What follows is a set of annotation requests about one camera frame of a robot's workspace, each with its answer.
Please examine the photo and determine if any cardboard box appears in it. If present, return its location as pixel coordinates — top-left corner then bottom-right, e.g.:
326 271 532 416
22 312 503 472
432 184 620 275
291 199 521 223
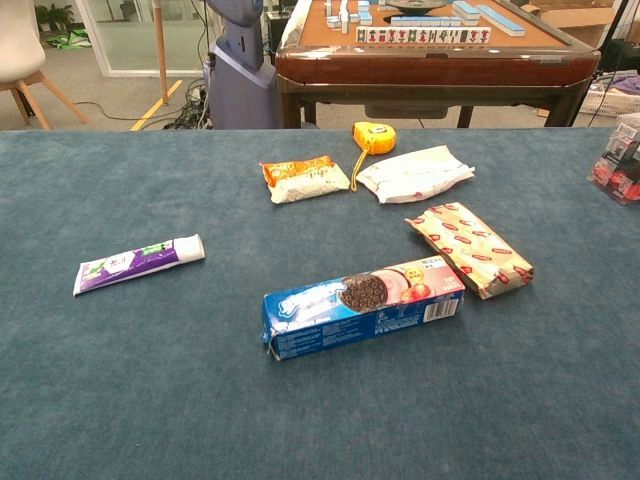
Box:
528 0 627 50

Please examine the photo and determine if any wooden pole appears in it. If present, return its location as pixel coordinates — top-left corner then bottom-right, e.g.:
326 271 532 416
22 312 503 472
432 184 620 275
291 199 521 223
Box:
151 0 170 106

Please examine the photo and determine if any scattered cluster of mahjong tiles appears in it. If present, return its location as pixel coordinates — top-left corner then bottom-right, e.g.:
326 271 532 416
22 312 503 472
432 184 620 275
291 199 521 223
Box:
323 0 374 35

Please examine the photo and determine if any purple cloth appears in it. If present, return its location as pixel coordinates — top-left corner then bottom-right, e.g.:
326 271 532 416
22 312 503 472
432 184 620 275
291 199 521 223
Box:
606 73 640 97

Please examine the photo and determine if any short row of blue-backed tiles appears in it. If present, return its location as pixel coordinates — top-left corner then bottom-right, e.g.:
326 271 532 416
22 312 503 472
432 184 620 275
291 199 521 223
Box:
390 15 464 28

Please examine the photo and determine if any blue sandwich cookie box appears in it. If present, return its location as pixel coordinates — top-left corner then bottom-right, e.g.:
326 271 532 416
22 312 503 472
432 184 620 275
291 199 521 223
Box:
260 255 466 363

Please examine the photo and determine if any clear box of red items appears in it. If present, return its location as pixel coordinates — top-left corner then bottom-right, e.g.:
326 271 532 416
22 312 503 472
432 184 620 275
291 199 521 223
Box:
586 112 640 207

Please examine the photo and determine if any row of face-up mahjong tiles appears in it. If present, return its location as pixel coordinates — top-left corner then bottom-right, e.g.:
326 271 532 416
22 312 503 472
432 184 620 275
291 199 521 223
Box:
355 26 493 45

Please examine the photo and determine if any yellow tape measure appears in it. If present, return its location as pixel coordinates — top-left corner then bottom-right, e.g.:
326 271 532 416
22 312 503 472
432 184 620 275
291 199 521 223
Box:
349 121 397 193

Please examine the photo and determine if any purple and white toothpaste tube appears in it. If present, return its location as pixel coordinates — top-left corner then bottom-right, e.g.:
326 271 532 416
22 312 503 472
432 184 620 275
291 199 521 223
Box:
73 233 207 298

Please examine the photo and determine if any gold red-print snack packet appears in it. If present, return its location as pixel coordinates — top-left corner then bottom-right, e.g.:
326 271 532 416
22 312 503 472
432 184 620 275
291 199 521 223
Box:
404 201 536 301

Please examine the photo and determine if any white chair with wooden legs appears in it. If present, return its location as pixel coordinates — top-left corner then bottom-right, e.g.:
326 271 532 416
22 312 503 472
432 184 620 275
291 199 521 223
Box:
0 0 92 132

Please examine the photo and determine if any black tripod leg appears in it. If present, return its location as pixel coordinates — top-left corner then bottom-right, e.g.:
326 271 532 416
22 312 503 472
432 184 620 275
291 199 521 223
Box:
569 0 632 129

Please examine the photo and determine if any white plastic basket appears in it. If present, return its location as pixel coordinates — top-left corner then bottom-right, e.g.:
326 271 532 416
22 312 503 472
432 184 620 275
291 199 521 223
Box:
578 79 640 119

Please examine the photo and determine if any black floor cable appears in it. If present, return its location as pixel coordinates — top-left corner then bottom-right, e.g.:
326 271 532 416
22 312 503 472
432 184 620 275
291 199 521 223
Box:
74 101 174 123

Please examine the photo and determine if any tangled cable bundle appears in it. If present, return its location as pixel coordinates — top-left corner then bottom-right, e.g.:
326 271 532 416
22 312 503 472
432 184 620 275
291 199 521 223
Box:
163 78 214 131

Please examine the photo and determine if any green potted plant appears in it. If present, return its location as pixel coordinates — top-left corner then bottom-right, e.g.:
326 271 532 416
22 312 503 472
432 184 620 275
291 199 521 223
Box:
34 3 76 33

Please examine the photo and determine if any green object on floor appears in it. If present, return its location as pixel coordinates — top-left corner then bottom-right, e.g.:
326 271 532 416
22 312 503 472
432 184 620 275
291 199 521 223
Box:
47 28 93 51

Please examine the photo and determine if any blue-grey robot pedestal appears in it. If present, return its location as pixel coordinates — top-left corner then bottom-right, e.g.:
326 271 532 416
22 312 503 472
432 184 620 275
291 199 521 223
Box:
204 0 281 131

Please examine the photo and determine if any brown mahjong table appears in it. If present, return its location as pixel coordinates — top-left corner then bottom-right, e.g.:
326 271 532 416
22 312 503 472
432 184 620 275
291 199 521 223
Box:
274 0 602 130

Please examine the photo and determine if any orange and white snack packet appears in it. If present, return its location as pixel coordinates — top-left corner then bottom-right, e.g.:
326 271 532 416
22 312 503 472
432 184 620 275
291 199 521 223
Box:
258 154 352 205

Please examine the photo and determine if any white snack bag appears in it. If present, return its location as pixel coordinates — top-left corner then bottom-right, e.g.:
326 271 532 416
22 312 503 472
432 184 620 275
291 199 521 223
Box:
355 144 477 205

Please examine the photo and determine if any stacked block of mahjong tiles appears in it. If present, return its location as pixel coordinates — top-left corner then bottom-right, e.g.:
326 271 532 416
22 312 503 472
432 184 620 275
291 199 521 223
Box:
452 0 482 22

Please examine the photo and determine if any long diagonal row of tiles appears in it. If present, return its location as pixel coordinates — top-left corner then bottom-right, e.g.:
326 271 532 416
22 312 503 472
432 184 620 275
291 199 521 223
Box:
476 4 528 37

